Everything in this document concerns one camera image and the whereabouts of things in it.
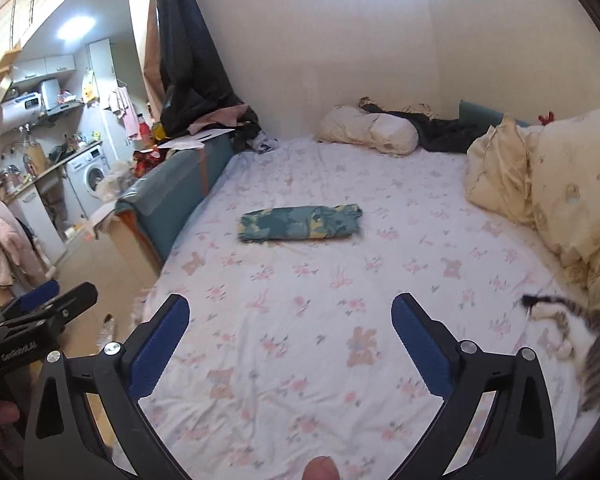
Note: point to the wooden cutting board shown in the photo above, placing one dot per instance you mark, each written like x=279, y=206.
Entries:
x=36, y=156

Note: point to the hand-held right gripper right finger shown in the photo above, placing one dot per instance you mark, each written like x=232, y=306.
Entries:
x=425, y=350

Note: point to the red plush toy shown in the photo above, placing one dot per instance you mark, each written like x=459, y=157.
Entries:
x=546, y=119

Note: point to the pink coat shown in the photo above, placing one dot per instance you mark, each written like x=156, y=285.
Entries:
x=5, y=245

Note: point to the dark clothes pile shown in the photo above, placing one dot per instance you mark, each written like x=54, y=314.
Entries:
x=445, y=132

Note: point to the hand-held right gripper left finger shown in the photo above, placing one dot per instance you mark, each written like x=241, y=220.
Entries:
x=155, y=350

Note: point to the tabby cat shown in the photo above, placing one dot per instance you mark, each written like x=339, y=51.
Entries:
x=597, y=360

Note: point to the pink hanging towel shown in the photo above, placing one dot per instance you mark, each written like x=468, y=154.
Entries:
x=125, y=110

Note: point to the red snack bag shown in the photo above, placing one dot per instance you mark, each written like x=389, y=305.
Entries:
x=147, y=161

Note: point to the range hood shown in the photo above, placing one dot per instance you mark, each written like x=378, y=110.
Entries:
x=57, y=97

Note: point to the brown wooden panel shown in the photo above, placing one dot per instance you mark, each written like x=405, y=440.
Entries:
x=147, y=45

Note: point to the red bottle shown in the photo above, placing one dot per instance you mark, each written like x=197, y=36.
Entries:
x=143, y=127

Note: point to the pink cloth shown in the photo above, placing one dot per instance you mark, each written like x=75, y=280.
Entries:
x=220, y=119

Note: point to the white base cabinet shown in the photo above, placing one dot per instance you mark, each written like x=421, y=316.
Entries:
x=42, y=225

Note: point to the teal padded bed board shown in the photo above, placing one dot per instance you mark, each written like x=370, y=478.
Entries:
x=175, y=195
x=480, y=112

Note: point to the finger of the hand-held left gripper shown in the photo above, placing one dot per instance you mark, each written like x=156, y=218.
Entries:
x=37, y=295
x=75, y=300

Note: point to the tall white cabinet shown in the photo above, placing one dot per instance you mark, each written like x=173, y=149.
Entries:
x=101, y=70

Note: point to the wooden staircase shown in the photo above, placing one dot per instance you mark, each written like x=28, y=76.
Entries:
x=5, y=50

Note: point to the ceiling light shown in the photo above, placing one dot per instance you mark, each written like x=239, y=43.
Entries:
x=76, y=27

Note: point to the black white patterned cloth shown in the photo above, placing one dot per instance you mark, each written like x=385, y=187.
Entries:
x=264, y=141

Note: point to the kitchen counter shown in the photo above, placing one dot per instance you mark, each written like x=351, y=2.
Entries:
x=50, y=172

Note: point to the bed with floral sheet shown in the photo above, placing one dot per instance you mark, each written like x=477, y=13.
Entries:
x=340, y=310

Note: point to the yellow hanging toy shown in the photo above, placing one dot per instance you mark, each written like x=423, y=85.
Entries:
x=90, y=87

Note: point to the teal floral pants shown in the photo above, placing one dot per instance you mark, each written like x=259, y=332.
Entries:
x=300, y=224

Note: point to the white washing machine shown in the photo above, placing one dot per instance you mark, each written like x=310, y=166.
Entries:
x=90, y=180

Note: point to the white wall cabinets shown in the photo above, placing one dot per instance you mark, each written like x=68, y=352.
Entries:
x=42, y=67

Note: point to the cream lace pillow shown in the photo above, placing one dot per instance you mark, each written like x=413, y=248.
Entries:
x=365, y=130

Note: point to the yellow bear print duvet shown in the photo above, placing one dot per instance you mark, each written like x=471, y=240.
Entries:
x=565, y=180

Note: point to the white paper sheet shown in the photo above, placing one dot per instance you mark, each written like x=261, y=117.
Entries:
x=195, y=137

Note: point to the white water heater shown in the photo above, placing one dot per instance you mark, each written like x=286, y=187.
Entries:
x=20, y=112

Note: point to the person's right hand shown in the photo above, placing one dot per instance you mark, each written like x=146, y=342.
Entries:
x=322, y=469

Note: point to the clear plastic bottle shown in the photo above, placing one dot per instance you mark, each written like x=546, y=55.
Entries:
x=107, y=330

